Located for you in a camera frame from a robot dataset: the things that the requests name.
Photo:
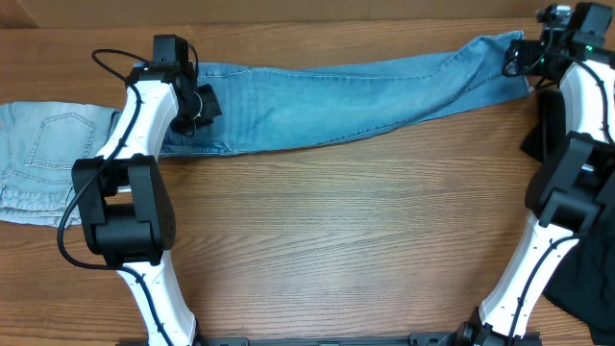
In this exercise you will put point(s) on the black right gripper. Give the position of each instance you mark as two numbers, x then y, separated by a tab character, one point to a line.
514	60

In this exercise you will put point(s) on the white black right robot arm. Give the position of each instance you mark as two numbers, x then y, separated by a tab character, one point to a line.
587	87

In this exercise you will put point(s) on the medium blue jeans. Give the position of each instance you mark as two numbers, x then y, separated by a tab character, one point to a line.
266	109

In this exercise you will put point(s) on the folded light blue jeans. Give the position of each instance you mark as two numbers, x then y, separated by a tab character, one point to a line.
40	141

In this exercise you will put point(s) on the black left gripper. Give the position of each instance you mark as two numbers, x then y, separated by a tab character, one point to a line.
207	108

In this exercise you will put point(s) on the black cloth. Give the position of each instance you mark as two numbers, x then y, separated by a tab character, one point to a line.
586	240

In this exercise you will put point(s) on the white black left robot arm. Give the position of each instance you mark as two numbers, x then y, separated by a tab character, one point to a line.
121	218

